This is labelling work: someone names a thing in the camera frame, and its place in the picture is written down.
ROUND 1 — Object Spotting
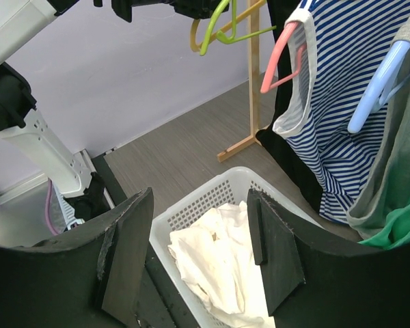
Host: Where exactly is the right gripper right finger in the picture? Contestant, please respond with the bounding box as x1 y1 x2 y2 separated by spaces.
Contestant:
247 189 410 327

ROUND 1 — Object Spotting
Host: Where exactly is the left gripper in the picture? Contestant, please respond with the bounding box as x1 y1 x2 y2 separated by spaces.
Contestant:
169 0 221 20

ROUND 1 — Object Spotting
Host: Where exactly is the green tank top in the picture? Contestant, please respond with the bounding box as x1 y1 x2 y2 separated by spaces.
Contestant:
359 201 410 250

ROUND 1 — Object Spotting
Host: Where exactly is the yellow plastic hanger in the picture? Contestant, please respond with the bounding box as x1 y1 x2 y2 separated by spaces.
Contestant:
189 0 266 53

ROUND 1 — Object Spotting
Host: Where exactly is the white tank top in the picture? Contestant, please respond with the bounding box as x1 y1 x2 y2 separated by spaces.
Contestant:
167 201 275 327

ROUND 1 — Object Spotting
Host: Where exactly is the grey tank top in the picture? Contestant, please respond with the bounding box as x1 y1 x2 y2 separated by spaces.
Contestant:
347 17 410 239

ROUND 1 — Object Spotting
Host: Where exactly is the light blue hanger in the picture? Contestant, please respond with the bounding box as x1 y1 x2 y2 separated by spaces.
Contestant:
347 40 410 134

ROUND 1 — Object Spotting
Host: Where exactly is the white basket centre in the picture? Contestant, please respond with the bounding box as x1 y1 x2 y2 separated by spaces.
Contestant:
150 167 319 327

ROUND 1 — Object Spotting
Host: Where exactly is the blue striped tank top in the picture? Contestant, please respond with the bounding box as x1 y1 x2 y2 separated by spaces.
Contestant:
273 1 410 223

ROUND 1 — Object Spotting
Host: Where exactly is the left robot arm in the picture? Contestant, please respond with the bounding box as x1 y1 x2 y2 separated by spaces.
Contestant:
0 1 104 208

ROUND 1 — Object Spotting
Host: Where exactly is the white slotted cable duct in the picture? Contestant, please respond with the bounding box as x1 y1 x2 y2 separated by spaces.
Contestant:
53 185 81 231

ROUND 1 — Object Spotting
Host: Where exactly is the lime green hanger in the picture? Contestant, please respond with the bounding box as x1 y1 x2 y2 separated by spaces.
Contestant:
198 0 277 57

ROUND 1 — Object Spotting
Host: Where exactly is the black tank top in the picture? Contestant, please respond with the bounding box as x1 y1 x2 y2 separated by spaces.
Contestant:
256 0 323 213

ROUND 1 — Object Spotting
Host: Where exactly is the wooden clothes rack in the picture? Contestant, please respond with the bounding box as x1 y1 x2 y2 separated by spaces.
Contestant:
217 0 268 163

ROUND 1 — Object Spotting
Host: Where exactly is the pink hanger with striped top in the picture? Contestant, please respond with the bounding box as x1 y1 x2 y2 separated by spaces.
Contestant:
260 20 308 95

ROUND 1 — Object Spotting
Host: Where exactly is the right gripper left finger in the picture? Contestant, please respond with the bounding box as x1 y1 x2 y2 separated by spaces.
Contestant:
0 188 154 327

